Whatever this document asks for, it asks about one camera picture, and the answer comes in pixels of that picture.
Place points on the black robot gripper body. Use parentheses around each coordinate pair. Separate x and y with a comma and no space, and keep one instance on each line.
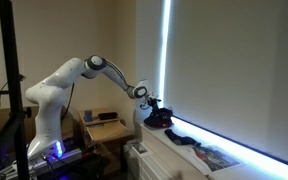
(152,99)

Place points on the white radiator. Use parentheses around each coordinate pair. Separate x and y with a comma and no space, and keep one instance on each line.
(144,166)

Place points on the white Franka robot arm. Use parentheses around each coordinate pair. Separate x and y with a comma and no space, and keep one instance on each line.
(50,100)

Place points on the green and white package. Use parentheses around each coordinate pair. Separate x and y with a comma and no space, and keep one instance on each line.
(139,148)

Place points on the dark blue sock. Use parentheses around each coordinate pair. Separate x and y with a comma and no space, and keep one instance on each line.
(180,138)

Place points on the white window sill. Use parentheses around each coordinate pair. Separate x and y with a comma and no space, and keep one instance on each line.
(190,163)

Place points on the navy blue cap yellow logo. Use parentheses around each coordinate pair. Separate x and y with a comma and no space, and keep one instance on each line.
(162,113)

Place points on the light wooden pull-out drawer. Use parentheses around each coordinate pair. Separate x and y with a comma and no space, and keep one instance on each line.
(107,130)

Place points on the black camera stand pole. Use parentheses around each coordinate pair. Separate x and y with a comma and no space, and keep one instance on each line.
(14,83)

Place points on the blue cylindrical can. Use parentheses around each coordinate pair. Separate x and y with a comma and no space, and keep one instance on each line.
(88,116)

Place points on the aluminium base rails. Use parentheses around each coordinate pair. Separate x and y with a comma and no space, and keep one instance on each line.
(50,161)

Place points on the brown leather armchair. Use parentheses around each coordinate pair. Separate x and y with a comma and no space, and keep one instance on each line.
(30,120)

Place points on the colourful magazine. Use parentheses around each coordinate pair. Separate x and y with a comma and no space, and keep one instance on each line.
(214,158)

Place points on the black plastic tray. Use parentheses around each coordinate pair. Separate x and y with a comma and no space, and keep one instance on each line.
(107,116)

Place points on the white roller blind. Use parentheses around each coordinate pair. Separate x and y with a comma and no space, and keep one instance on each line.
(237,76)

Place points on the light wooden table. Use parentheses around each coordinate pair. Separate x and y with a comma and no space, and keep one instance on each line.
(97,128)

